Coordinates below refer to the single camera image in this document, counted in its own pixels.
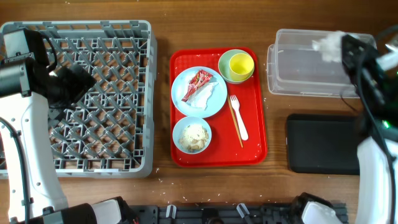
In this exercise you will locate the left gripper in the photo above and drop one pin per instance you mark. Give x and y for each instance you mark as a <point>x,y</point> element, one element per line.
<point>80,84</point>

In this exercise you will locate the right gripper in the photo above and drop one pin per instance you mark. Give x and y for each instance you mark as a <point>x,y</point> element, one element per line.
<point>370,55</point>

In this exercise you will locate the white napkin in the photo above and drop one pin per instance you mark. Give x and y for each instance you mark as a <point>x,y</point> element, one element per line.
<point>200,97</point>

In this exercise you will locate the small light blue bowl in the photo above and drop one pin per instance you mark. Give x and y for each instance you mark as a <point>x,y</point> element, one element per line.
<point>183,123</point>

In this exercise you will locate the red snack wrapper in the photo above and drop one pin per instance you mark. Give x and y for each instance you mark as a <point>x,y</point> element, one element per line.
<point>201,77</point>

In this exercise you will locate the white tissue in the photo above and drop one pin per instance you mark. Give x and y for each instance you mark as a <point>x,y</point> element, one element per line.
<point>330,46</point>

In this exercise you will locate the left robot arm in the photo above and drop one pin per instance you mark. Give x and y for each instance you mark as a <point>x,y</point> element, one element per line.
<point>28,92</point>

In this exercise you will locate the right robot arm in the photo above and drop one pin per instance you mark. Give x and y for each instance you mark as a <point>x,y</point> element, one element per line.
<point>377,123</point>

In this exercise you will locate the grey dishwasher rack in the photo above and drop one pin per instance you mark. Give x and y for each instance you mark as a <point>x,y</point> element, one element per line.
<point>109,133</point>

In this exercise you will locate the clear plastic bin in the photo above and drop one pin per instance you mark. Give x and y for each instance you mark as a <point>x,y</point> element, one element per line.
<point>294,67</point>

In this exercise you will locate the black tray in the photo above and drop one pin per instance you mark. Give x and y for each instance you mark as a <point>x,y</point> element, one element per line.
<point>322,144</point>

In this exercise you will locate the light blue plate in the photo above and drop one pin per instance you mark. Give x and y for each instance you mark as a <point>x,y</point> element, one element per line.
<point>215,102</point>

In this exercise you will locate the yellow cup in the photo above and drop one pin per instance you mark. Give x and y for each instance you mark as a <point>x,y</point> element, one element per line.
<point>241,66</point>

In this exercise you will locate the white plastic fork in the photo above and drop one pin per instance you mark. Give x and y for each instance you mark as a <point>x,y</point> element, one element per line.
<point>236,106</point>

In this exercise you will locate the wooden chopstick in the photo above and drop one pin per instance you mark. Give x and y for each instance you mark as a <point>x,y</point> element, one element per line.
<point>234,121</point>

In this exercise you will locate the green bowl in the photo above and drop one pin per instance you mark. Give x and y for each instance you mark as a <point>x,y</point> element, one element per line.
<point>223,65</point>

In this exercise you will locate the food scraps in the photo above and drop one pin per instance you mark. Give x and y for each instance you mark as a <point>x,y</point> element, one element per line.
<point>193,138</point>

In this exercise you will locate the red plastic tray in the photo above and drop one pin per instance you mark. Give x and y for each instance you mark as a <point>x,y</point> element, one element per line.
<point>224,148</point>

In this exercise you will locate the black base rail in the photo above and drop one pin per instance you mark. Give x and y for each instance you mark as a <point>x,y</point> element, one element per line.
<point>268,213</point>

